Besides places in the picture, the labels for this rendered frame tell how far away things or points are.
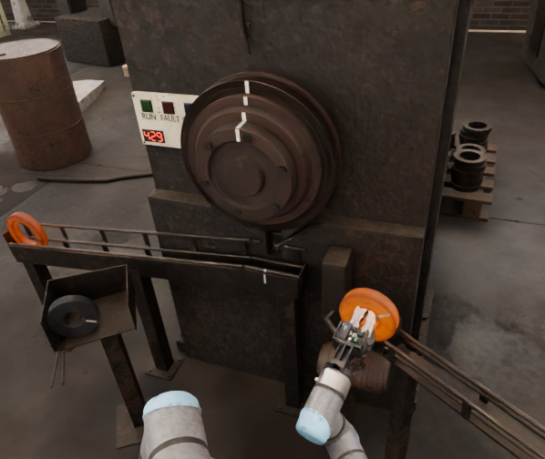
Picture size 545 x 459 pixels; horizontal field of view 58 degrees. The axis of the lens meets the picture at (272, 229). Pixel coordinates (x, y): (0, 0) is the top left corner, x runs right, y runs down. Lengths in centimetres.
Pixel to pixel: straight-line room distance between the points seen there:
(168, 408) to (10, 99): 337
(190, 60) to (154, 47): 12
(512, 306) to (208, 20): 195
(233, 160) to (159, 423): 67
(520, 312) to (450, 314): 33
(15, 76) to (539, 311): 361
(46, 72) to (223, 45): 271
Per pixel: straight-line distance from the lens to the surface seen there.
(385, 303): 125
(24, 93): 409
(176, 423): 102
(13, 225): 230
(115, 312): 176
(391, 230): 153
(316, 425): 113
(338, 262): 151
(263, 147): 126
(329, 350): 161
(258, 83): 130
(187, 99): 158
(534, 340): 255
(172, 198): 176
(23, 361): 266
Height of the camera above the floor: 176
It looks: 35 degrees down
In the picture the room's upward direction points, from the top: 5 degrees counter-clockwise
